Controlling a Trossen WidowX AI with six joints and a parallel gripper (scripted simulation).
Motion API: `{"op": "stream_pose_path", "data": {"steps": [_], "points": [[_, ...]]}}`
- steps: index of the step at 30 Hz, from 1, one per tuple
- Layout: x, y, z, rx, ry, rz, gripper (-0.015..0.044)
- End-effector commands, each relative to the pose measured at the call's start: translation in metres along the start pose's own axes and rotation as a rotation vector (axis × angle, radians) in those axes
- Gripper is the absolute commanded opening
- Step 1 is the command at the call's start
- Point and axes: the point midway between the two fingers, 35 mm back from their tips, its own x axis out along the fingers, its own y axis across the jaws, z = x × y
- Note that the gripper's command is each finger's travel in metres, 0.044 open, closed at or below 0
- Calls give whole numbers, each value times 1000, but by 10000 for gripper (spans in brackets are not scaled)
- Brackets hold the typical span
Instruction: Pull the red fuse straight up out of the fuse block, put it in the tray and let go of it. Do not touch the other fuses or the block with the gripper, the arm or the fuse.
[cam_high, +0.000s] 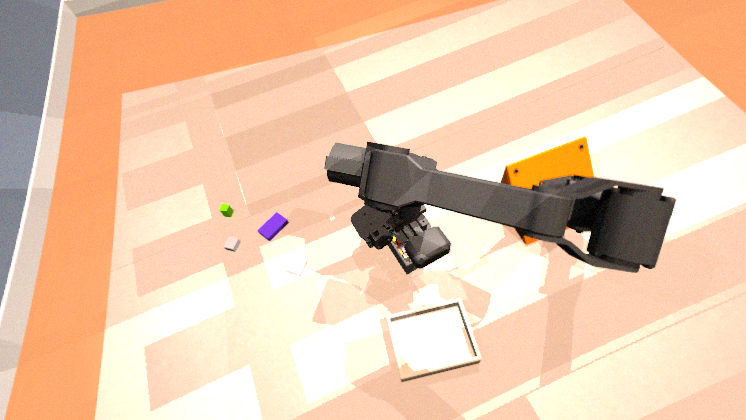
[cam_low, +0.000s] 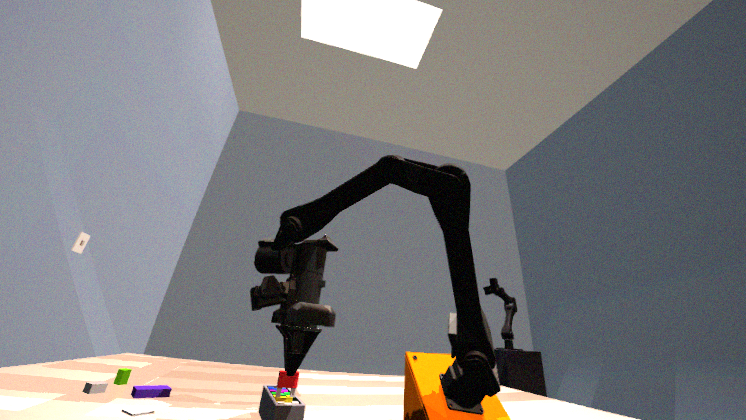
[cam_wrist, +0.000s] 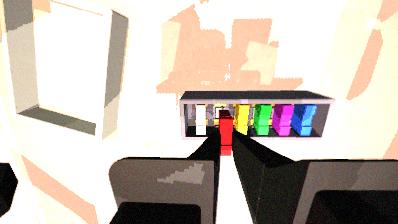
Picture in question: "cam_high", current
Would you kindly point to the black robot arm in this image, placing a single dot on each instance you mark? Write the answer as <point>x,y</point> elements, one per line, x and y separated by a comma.
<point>628,223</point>

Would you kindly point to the green block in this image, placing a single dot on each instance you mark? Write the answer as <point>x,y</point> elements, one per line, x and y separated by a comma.
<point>226,210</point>

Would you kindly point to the purple rectangular block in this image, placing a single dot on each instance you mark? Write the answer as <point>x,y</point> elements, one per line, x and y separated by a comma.
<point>273,226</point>

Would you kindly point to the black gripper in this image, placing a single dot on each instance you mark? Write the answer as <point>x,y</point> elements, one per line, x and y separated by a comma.
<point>424,244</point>

